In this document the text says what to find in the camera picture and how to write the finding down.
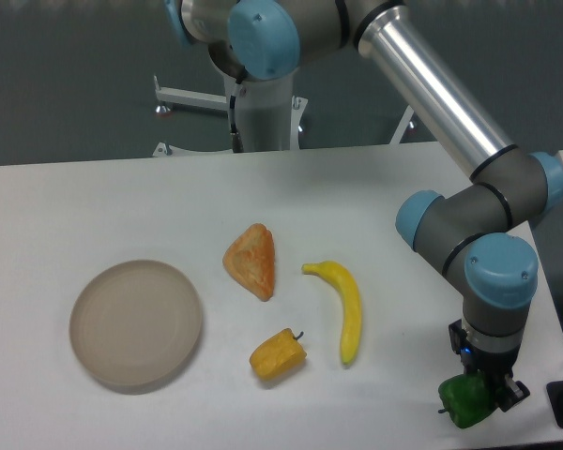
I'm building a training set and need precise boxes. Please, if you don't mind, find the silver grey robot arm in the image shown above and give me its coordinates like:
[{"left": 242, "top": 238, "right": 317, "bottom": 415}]
[{"left": 164, "top": 1, "right": 563, "bottom": 411}]

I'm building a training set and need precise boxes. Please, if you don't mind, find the orange toy bread wedge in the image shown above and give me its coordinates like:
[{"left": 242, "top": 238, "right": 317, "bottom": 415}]
[{"left": 222, "top": 223, "right": 275, "bottom": 302}]

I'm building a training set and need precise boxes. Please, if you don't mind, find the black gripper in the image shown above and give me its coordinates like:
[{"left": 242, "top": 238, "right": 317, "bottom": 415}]
[{"left": 449, "top": 320, "right": 530, "bottom": 413}]

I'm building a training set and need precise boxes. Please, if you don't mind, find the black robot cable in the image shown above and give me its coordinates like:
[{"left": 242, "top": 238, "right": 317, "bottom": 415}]
[{"left": 228, "top": 65, "right": 250, "bottom": 154}]

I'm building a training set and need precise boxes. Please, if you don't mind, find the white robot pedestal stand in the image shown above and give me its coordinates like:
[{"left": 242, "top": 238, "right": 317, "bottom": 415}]
[{"left": 151, "top": 72, "right": 418, "bottom": 158}]

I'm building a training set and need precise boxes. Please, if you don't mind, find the yellow toy bell pepper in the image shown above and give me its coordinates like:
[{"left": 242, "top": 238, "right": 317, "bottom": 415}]
[{"left": 249, "top": 328, "right": 307, "bottom": 382}]

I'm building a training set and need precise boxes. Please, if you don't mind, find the beige round plate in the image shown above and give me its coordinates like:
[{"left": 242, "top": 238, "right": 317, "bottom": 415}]
[{"left": 68, "top": 260, "right": 203, "bottom": 394}]

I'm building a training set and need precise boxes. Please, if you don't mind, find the yellow toy banana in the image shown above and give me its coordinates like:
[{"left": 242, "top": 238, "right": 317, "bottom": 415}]
[{"left": 301, "top": 261, "right": 362, "bottom": 367}]

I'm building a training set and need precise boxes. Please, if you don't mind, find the green toy bell pepper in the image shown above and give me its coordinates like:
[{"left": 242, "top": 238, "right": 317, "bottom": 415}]
[{"left": 438, "top": 372, "right": 496, "bottom": 429}]

